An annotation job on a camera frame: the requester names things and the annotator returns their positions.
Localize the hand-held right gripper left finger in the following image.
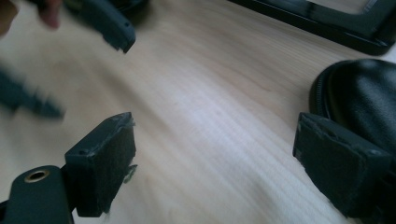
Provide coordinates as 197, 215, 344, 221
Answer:
64, 111, 138, 218

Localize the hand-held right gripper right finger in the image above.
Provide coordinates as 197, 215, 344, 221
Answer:
292, 111, 396, 218

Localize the black leather shoe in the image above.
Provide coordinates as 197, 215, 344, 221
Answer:
308, 58, 396, 157

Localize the red and black shoe rack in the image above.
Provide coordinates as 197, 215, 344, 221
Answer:
228, 0, 396, 57

